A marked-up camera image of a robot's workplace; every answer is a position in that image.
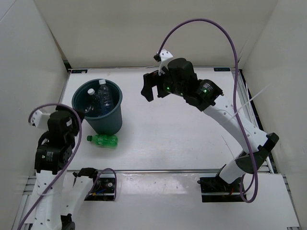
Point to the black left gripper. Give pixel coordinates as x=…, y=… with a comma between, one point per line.
x=75, y=121

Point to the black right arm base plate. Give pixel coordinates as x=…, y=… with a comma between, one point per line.
x=215, y=190

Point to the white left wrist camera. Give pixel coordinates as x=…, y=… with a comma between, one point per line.
x=39, y=119

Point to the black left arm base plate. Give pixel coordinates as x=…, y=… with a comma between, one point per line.
x=104, y=189

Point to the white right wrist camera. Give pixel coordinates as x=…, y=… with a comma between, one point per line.
x=163, y=58

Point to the white cable tie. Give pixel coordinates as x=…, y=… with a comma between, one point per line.
x=249, y=101

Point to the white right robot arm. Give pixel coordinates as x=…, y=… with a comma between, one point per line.
x=211, y=101

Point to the clear plastic bottle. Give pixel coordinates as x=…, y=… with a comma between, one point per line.
x=105, y=97

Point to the green plastic bottle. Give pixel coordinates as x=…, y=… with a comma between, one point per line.
x=103, y=140

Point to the dark teal ribbed bin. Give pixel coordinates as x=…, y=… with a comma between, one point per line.
x=110, y=123

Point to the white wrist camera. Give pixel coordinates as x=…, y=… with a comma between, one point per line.
x=39, y=119
x=163, y=58

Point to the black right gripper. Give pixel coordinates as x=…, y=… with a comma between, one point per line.
x=150, y=81

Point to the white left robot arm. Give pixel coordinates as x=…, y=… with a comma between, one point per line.
x=55, y=151

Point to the blue label bottle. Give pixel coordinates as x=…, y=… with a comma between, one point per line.
x=89, y=110
x=94, y=104

